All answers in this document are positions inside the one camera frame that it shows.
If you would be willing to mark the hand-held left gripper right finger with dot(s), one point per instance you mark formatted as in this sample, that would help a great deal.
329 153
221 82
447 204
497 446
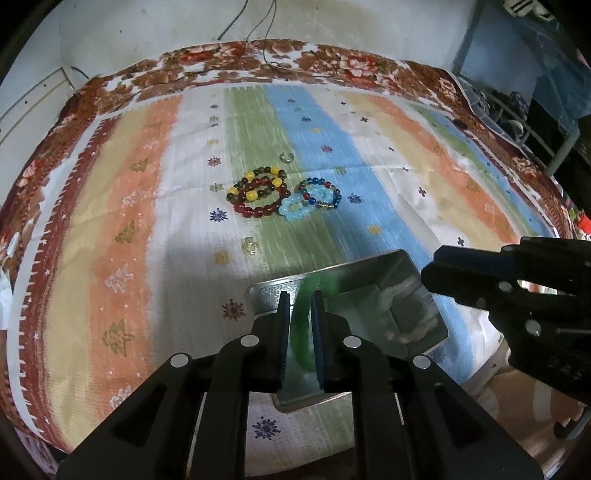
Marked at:
316 337

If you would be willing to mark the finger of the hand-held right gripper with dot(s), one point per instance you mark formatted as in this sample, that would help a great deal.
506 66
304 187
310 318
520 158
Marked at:
457 284
471 257

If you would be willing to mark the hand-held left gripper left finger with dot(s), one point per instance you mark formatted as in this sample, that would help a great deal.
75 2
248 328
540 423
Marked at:
284 337

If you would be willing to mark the green jade bangle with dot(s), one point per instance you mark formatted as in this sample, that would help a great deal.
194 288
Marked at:
302 318

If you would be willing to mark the metal tin box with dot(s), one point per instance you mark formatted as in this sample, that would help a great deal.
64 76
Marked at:
369 286

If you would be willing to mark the metal rack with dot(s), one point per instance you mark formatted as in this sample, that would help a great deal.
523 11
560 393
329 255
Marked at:
538 138

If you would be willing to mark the striped pastel cloth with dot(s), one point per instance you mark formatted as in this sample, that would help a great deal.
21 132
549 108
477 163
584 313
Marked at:
184 221

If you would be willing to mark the blue hanging cloth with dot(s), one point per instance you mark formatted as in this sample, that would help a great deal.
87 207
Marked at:
498 60

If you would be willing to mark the brown floral blanket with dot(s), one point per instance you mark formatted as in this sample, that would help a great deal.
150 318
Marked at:
207 56

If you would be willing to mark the white door panel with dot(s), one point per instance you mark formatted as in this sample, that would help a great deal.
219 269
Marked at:
27 110

